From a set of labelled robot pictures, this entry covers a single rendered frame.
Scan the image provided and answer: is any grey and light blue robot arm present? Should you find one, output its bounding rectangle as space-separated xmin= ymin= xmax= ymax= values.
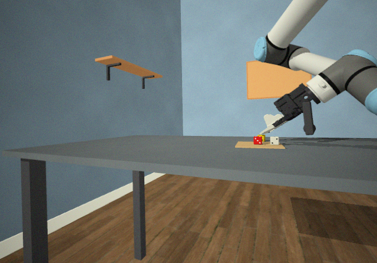
xmin=254 ymin=0 xmax=377 ymax=135

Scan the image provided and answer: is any tan flat mat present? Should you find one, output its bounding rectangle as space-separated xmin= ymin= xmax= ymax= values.
xmin=235 ymin=142 xmax=285 ymax=149

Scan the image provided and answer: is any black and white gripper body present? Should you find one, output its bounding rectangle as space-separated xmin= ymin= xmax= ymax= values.
xmin=274 ymin=83 xmax=321 ymax=121

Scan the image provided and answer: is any white die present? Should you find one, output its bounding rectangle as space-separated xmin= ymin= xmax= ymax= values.
xmin=270 ymin=137 xmax=279 ymax=145

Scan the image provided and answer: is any red die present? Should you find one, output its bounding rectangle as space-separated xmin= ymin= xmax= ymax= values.
xmin=254 ymin=137 xmax=262 ymax=145

